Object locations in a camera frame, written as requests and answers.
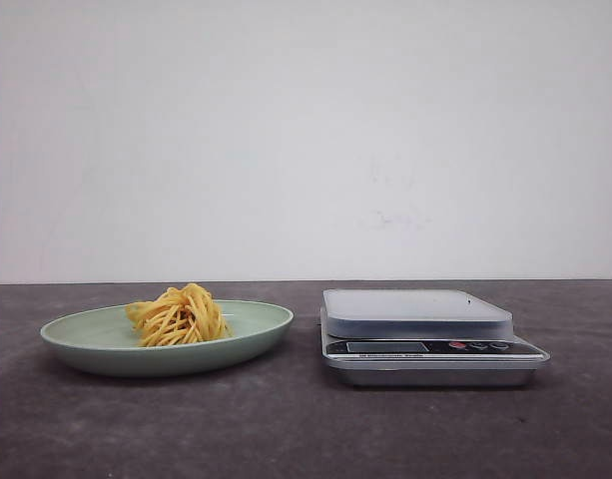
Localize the yellow vermicelli bundle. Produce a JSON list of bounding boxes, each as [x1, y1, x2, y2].
[[125, 283, 232, 347]]

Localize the light green oval plate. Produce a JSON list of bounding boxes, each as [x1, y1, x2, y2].
[[40, 299, 294, 377]]

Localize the silver digital kitchen scale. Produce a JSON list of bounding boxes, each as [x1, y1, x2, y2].
[[320, 289, 550, 387]]

